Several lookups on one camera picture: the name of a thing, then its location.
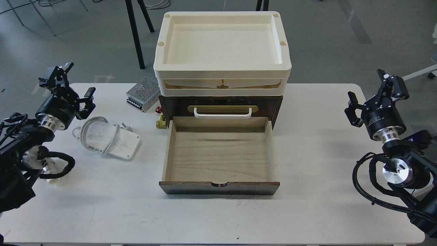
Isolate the black table leg right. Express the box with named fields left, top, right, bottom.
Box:
left=255, top=0, right=269, bottom=11

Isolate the dark wooden cabinet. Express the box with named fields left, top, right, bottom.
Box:
left=159, top=95, right=283, bottom=125

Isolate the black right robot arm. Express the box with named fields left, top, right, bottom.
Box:
left=344, top=69, right=437, bottom=238

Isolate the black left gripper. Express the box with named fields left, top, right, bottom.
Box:
left=35, top=62, right=96, bottom=130

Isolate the white drawer handle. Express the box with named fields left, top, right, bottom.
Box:
left=194, top=107, right=252, bottom=119

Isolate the cream plastic tray cabinet top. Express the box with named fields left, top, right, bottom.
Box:
left=154, top=11, right=292, bottom=97

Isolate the black table leg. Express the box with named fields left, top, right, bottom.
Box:
left=255, top=0, right=269, bottom=11
left=125, top=0, right=155, bottom=70

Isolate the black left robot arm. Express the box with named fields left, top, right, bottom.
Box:
left=0, top=63, right=95, bottom=212

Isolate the open wooden drawer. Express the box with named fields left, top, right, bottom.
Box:
left=159, top=117, right=280, bottom=195

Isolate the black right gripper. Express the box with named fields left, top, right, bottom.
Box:
left=344, top=69, right=409, bottom=141

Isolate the white charging cable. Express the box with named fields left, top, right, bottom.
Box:
left=72, top=117, right=141, bottom=162

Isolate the metal mesh power supply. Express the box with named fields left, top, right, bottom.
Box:
left=126, top=77, right=160, bottom=113

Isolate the brass valve red handle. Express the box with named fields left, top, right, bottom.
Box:
left=155, top=106, right=168, bottom=129

